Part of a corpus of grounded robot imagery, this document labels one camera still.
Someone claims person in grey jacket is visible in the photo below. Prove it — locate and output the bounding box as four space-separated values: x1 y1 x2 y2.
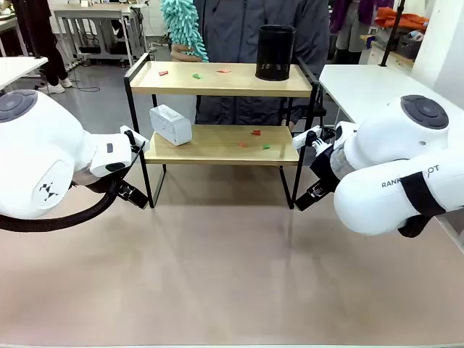
194 0 331 128

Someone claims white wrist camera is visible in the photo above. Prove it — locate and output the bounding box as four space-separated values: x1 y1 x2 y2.
291 125 333 155
118 124 151 155

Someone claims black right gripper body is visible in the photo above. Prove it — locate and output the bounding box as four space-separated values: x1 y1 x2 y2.
309 144 344 194

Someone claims person right hand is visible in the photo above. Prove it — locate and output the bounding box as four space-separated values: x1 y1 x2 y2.
170 42 199 62

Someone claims white rectangular box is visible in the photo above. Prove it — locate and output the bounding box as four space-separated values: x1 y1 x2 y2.
149 104 193 147

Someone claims two-tier wooden shelf black frame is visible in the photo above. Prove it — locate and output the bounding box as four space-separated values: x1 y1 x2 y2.
123 52 322 210

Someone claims teal microfiber duster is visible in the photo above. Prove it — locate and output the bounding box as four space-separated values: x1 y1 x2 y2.
160 0 210 63

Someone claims person in purple jacket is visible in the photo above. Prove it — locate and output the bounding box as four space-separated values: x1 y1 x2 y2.
330 0 394 65

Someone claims black folding chair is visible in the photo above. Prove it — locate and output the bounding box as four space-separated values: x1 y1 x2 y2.
304 86 327 128

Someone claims black arm cable sleeve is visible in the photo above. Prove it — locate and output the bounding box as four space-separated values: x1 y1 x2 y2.
0 179 123 233
397 172 447 239

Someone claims wooden desk with drawers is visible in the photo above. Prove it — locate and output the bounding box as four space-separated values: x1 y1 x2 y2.
360 33 416 75

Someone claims black mesh pen holder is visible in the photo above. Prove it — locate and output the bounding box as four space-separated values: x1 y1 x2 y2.
254 24 293 82

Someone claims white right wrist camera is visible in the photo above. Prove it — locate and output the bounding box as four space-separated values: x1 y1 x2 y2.
291 125 333 155

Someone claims black right arm cable sleeve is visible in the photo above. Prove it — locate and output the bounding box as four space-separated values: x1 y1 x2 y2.
397 172 447 239

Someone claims black stand pole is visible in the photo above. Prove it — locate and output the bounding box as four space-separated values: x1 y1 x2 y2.
378 0 407 68

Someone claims large white side table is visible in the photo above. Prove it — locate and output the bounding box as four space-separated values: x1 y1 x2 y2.
318 64 464 126

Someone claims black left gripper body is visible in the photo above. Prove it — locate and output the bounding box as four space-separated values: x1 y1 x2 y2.
71 167 126 199

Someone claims person in black clothes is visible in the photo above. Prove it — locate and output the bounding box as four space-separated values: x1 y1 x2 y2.
12 0 73 94

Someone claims orange cloth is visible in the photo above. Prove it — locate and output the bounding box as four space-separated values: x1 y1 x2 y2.
374 7 429 32

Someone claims grey background workbench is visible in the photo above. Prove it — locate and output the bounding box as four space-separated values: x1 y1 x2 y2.
53 2 150 69

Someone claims black left arm cable sleeve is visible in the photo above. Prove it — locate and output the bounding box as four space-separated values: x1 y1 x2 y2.
0 179 123 233

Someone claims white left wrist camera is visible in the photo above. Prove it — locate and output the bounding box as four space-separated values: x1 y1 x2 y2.
118 124 151 155

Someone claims grey storage basket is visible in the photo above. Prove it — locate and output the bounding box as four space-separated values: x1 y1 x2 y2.
396 31 424 61

